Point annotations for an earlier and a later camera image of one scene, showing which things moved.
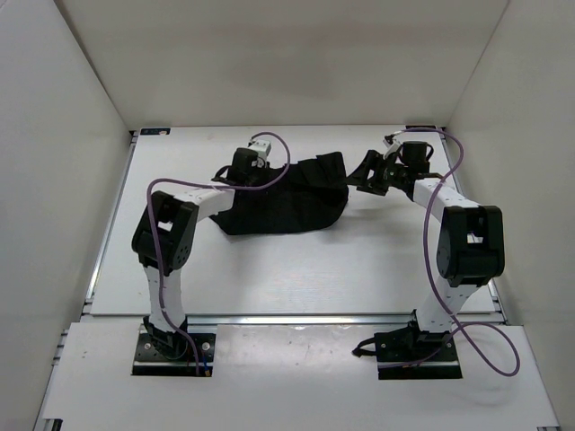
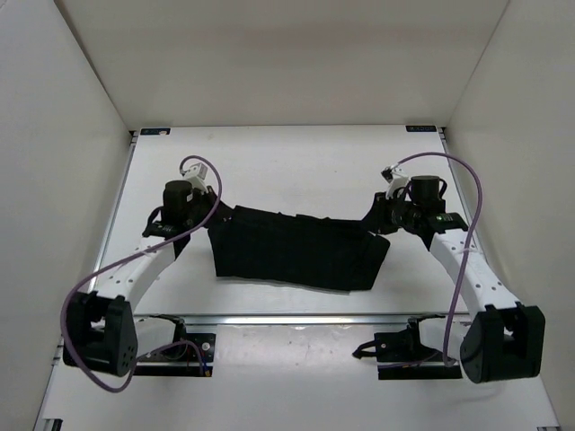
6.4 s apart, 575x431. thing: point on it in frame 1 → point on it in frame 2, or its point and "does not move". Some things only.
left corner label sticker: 157,131 does not move
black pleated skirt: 312,194 → 332,253
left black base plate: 174,354 does not move
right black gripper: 372,162 → 376,221
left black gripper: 264,173 → 222,212
